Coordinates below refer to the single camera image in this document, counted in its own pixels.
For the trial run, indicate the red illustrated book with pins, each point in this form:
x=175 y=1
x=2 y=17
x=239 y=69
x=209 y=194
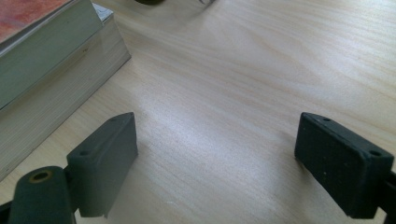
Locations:
x=40 y=46

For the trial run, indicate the blue book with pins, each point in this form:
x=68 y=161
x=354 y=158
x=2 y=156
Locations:
x=56 y=102

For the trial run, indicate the black book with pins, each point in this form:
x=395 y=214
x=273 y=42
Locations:
x=148 y=1

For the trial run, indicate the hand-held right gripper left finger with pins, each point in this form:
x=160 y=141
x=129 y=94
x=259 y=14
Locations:
x=99 y=168

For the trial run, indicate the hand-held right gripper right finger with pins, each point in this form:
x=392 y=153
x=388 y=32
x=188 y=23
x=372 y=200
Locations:
x=339 y=168

